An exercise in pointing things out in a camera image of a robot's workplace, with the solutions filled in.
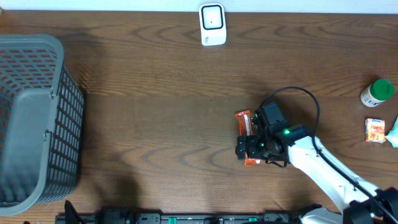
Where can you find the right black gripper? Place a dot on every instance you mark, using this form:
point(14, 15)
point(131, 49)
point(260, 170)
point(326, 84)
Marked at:
point(252, 151)

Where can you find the orange red candy bar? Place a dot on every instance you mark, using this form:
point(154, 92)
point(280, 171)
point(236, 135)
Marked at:
point(245, 130)

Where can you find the small orange snack packet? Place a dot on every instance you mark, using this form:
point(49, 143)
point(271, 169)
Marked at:
point(375, 130)

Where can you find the green lid jar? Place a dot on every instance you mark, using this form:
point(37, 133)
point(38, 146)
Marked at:
point(377, 93)

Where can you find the teal white wipes packet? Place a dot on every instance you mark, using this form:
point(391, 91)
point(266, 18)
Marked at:
point(392, 135)

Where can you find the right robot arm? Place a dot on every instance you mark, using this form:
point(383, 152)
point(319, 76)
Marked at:
point(268, 137)

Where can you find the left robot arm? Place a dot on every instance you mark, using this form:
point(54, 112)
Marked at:
point(104, 216)

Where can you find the white barcode scanner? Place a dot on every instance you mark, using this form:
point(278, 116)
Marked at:
point(212, 24)

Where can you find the grey plastic mesh basket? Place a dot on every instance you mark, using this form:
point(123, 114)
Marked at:
point(41, 123)

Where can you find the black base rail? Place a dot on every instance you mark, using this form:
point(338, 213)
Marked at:
point(156, 218)

